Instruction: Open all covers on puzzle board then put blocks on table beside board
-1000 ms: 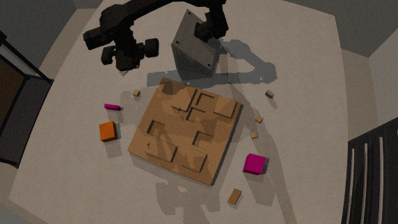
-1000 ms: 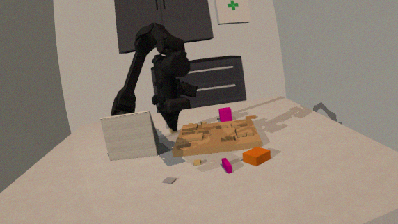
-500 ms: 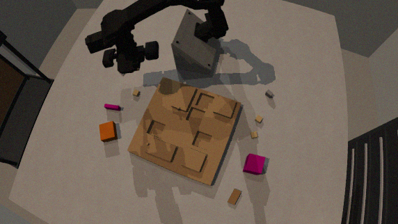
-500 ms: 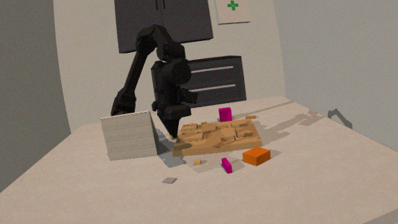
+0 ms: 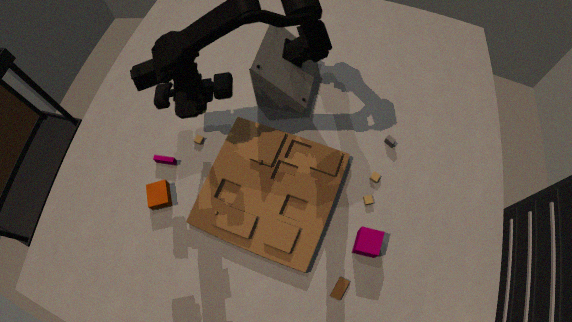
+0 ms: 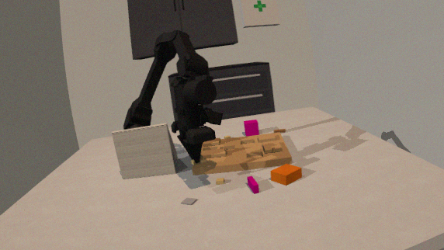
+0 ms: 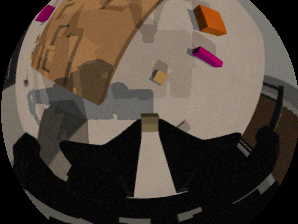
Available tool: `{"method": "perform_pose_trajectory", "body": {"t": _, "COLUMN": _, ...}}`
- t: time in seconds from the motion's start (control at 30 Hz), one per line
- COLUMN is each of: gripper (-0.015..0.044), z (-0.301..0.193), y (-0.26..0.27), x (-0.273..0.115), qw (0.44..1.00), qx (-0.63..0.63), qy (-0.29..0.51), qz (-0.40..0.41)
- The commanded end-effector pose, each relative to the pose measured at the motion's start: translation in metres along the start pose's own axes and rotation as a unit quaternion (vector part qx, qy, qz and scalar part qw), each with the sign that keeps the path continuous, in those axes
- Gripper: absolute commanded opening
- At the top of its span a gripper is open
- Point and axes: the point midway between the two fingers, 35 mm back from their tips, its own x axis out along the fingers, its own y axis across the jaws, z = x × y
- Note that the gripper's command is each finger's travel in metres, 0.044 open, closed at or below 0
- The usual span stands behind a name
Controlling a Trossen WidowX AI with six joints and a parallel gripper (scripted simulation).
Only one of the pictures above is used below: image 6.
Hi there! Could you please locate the magenta block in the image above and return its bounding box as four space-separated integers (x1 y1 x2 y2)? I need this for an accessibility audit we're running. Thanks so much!
244 120 258 137

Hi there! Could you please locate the grey flat square tile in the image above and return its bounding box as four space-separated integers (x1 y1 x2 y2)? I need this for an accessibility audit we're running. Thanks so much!
181 197 197 205

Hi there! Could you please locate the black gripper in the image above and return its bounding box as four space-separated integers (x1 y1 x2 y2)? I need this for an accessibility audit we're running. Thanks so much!
171 103 216 163

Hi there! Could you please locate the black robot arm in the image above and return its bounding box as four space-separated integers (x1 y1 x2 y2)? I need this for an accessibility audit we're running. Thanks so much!
123 30 223 130

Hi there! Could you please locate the magenta rectangular bar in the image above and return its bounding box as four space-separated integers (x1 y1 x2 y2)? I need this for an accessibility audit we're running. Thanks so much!
247 176 259 194

